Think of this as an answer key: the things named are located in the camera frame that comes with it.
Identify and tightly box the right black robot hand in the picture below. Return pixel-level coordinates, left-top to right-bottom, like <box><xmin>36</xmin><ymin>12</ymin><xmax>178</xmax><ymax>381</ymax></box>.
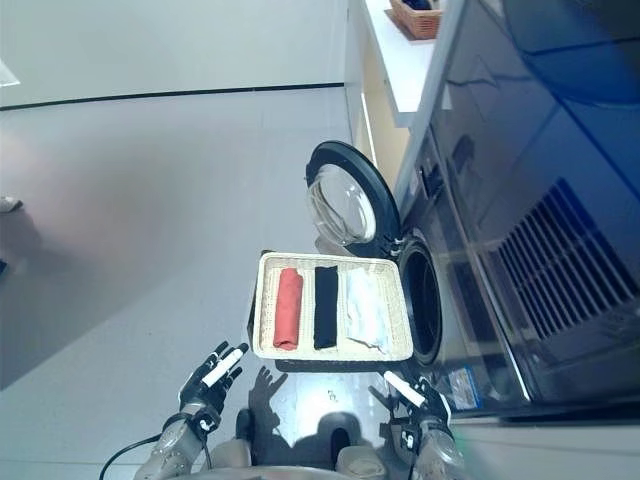
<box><xmin>368</xmin><ymin>370</ymin><xmax>454</xmax><ymax>427</ymax></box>

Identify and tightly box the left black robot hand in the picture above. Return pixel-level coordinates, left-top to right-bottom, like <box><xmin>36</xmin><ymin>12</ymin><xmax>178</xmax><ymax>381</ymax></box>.
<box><xmin>178</xmin><ymin>340</ymin><xmax>250</xmax><ymax>415</ymax></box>

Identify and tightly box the red cloth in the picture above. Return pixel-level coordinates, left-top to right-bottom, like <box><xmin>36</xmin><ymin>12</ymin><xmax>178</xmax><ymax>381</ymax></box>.
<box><xmin>273</xmin><ymin>268</ymin><xmax>306</xmax><ymax>351</ymax></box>

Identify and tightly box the white cloth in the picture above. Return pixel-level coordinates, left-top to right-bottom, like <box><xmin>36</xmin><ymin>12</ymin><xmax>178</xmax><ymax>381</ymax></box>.
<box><xmin>342</xmin><ymin>269</ymin><xmax>392</xmax><ymax>354</ymax></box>

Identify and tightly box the blue energy label sticker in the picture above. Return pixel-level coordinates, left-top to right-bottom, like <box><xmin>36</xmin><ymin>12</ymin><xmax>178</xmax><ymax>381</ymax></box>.
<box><xmin>449</xmin><ymin>367</ymin><xmax>484</xmax><ymax>409</ymax></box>

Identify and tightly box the left silver robot leg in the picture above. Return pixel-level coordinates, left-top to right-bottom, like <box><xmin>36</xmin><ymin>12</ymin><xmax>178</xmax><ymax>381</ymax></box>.
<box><xmin>209</xmin><ymin>408</ymin><xmax>257</xmax><ymax>474</ymax></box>

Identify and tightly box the silver robot leg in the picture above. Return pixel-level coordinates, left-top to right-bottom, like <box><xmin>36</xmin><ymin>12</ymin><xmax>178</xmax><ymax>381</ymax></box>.
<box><xmin>209</xmin><ymin>408</ymin><xmax>257</xmax><ymax>474</ymax></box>
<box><xmin>327</xmin><ymin>424</ymin><xmax>389</xmax><ymax>477</ymax></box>

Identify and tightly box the black stool under basket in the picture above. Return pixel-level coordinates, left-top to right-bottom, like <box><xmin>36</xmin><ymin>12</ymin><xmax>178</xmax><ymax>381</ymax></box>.
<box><xmin>246</xmin><ymin>298</ymin><xmax>259</xmax><ymax>348</ymax></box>

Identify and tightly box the right silver robot leg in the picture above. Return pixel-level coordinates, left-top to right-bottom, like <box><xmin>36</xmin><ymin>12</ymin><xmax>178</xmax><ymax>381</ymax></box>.
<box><xmin>327</xmin><ymin>424</ymin><xmax>389</xmax><ymax>477</ymax></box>

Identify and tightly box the grey robot torso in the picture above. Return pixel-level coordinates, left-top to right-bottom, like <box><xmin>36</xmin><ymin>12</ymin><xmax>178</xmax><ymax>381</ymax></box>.
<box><xmin>199</xmin><ymin>464</ymin><xmax>401</xmax><ymax>480</ymax></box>

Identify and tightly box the white wicker laundry basket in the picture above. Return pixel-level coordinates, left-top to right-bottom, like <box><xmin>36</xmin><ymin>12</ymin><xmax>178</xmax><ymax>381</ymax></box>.
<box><xmin>252</xmin><ymin>251</ymin><xmax>415</xmax><ymax>362</ymax></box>

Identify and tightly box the round glass washer door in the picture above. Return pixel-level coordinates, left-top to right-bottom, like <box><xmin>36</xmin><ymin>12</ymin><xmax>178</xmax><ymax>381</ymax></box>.
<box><xmin>303</xmin><ymin>141</ymin><xmax>404</xmax><ymax>262</ymax></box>

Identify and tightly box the white counter cabinet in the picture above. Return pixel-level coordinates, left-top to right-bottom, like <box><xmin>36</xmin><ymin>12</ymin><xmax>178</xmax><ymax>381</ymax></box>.
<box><xmin>344</xmin><ymin>0</ymin><xmax>442</xmax><ymax>167</ymax></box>

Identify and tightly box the brown wicker basket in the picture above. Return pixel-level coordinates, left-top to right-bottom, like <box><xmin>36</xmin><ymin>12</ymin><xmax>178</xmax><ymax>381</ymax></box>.
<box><xmin>388</xmin><ymin>0</ymin><xmax>446</xmax><ymax>42</ymax></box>

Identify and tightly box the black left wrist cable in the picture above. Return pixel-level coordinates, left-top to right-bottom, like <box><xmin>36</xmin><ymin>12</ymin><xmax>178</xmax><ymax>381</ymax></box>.
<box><xmin>102</xmin><ymin>432</ymin><xmax>167</xmax><ymax>480</ymax></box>

